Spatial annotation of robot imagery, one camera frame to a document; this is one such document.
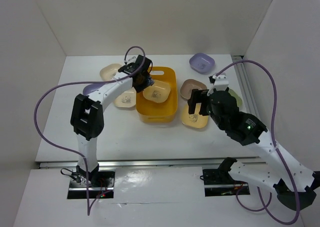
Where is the yellow panda plate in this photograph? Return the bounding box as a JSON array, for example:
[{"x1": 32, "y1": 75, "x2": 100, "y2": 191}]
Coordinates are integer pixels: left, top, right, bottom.
[{"x1": 142, "y1": 80, "x2": 171, "y2": 104}]

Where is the purple plate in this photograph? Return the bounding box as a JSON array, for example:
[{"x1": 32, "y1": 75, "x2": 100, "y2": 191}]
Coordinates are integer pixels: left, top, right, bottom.
[
  {"x1": 82, "y1": 83, "x2": 104, "y2": 96},
  {"x1": 189, "y1": 52, "x2": 216, "y2": 74}
]

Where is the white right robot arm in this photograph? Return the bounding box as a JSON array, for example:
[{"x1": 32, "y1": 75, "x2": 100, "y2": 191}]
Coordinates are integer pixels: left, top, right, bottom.
[{"x1": 187, "y1": 89, "x2": 320, "y2": 211}]

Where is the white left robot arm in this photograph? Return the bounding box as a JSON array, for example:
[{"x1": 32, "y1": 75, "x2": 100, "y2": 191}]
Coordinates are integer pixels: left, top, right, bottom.
[{"x1": 70, "y1": 55, "x2": 154, "y2": 187}]

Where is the yellow plastic bin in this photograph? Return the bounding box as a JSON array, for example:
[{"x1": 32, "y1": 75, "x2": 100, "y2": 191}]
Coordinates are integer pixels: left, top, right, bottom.
[{"x1": 136, "y1": 66, "x2": 178, "y2": 123}]

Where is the brown panda plate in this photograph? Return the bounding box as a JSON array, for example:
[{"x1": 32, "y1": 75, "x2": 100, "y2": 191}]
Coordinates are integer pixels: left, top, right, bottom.
[{"x1": 180, "y1": 79, "x2": 207, "y2": 100}]

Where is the green panda plate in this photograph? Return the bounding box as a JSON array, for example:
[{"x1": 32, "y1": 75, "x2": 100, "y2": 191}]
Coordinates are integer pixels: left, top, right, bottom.
[{"x1": 228, "y1": 88, "x2": 243, "y2": 108}]

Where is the cream panda plate front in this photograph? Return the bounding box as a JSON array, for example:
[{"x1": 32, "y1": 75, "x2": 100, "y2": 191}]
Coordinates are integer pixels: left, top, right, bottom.
[{"x1": 113, "y1": 87, "x2": 137, "y2": 109}]

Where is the cream panda plate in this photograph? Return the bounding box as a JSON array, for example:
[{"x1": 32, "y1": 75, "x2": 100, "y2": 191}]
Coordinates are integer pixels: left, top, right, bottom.
[
  {"x1": 99, "y1": 63, "x2": 122, "y2": 81},
  {"x1": 113, "y1": 87, "x2": 137, "y2": 109}
]

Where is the cream panda plate back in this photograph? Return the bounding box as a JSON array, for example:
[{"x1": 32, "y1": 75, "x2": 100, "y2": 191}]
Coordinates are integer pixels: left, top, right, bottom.
[{"x1": 99, "y1": 63, "x2": 122, "y2": 81}]

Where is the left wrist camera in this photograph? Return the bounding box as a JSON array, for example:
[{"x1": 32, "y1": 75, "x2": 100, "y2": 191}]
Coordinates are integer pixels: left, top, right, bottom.
[{"x1": 124, "y1": 56, "x2": 137, "y2": 65}]

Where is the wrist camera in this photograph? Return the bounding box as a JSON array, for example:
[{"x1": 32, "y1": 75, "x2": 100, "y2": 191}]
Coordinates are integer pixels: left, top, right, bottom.
[
  {"x1": 207, "y1": 72, "x2": 229, "y2": 96},
  {"x1": 124, "y1": 56, "x2": 137, "y2": 65}
]

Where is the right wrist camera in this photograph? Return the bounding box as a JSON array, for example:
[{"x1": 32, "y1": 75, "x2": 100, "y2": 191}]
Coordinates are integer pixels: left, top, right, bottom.
[{"x1": 207, "y1": 72, "x2": 229, "y2": 96}]

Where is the aluminium table edge rail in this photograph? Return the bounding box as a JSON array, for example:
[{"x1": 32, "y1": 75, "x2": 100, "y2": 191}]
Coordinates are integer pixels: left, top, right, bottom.
[{"x1": 37, "y1": 156, "x2": 268, "y2": 170}]

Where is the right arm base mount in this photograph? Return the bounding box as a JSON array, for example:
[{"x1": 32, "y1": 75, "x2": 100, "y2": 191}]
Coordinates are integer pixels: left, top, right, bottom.
[{"x1": 199, "y1": 169, "x2": 250, "y2": 197}]

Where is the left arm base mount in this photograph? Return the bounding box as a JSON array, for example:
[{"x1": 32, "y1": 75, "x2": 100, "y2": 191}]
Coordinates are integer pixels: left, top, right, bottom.
[{"x1": 60, "y1": 168, "x2": 116, "y2": 200}]

